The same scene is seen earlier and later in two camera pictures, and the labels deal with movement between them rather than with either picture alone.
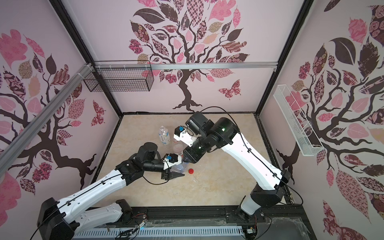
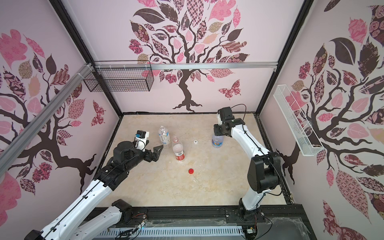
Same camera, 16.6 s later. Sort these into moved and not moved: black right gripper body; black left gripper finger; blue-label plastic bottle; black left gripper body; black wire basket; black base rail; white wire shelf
Moved: black left gripper finger; black right gripper body; blue-label plastic bottle; black left gripper body
Not moved: black wire basket; black base rail; white wire shelf
